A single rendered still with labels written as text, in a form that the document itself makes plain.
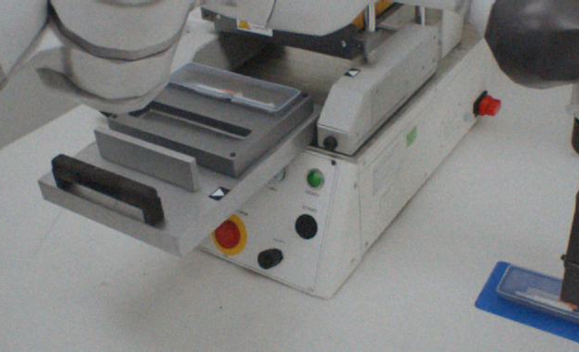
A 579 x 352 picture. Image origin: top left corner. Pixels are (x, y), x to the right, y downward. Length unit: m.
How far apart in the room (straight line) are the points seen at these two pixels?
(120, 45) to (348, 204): 0.45
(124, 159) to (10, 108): 1.63
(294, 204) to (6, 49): 0.51
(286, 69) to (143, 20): 0.60
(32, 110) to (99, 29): 1.98
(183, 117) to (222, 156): 0.13
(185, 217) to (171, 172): 0.07
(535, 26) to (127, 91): 0.36
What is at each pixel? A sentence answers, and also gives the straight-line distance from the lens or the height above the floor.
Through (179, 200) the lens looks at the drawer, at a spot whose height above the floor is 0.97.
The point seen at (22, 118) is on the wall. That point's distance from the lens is 2.56.
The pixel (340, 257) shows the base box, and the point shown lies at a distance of 0.99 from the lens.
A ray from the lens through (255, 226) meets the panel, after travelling 1.04.
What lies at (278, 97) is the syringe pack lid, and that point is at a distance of 0.94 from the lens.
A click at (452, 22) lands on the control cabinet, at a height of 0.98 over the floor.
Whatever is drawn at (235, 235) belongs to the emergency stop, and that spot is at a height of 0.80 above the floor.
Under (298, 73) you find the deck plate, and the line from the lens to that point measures 1.15.
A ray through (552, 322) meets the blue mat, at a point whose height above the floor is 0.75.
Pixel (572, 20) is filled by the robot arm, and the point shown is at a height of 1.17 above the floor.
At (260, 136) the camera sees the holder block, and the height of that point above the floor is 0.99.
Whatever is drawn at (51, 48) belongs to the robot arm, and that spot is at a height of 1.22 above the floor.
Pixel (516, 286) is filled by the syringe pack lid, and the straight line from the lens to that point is 1.01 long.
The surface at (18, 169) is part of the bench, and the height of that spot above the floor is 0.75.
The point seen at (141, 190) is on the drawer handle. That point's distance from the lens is 0.80.
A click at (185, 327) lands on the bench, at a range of 1.01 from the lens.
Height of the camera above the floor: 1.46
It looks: 35 degrees down
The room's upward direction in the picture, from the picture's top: 6 degrees counter-clockwise
